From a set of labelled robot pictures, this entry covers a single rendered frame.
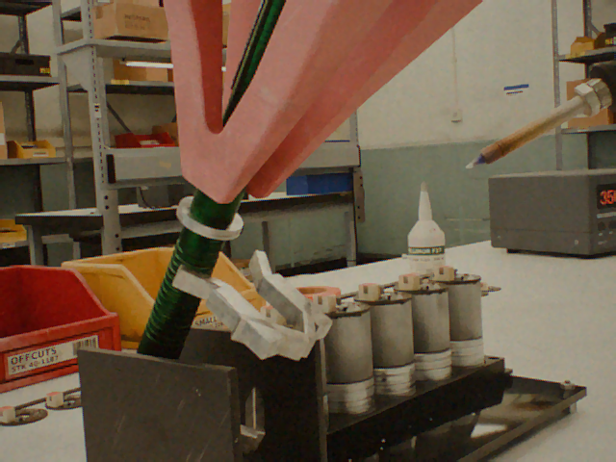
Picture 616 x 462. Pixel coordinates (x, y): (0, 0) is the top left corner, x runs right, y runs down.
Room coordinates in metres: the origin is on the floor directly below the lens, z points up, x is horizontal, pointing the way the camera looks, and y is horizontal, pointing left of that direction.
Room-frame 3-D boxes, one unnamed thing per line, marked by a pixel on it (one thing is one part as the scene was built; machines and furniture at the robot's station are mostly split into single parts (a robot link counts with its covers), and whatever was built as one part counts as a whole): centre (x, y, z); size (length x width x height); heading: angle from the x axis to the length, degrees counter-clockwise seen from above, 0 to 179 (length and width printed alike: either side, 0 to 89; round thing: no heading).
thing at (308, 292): (0.68, 0.01, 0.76); 0.06 x 0.06 x 0.01
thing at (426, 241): (0.73, -0.11, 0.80); 0.03 x 0.03 x 0.10
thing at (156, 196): (3.09, 0.57, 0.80); 0.15 x 0.12 x 0.10; 63
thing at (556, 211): (0.93, -0.31, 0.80); 0.15 x 0.12 x 0.10; 31
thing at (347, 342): (0.31, -0.01, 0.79); 0.02 x 0.02 x 0.05
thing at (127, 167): (3.21, 0.23, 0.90); 1.30 x 0.06 x 0.12; 134
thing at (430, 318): (0.35, -0.05, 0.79); 0.02 x 0.02 x 0.05
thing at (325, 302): (0.30, -0.01, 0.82); 0.01 x 0.01 x 0.01; 46
